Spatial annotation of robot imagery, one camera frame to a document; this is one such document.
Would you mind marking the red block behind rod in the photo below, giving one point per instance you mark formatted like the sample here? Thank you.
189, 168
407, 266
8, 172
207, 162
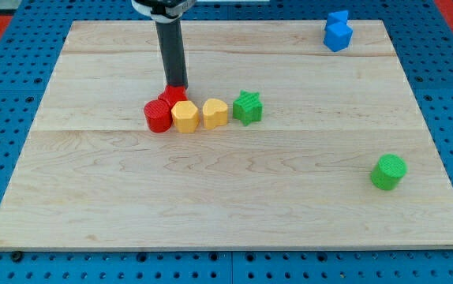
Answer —
172, 95

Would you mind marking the green cylinder block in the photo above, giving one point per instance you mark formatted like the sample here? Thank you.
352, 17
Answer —
389, 170

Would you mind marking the red cylinder block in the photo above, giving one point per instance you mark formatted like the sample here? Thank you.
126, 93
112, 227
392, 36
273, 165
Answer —
158, 116

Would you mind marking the yellow heart block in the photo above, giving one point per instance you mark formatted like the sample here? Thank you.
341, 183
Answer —
215, 113

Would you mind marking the green star block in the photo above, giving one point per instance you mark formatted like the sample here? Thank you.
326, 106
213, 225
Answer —
247, 107

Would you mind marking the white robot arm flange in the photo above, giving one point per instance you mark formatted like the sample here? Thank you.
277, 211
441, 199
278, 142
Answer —
158, 10

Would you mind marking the blue block behind cube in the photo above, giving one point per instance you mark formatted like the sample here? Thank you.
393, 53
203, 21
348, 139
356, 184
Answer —
341, 16

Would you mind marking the wooden board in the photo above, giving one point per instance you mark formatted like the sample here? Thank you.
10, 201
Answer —
92, 177

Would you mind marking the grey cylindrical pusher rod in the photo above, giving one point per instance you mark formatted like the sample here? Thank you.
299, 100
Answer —
172, 52

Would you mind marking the yellow hexagon block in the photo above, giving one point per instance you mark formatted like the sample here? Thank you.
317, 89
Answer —
185, 116

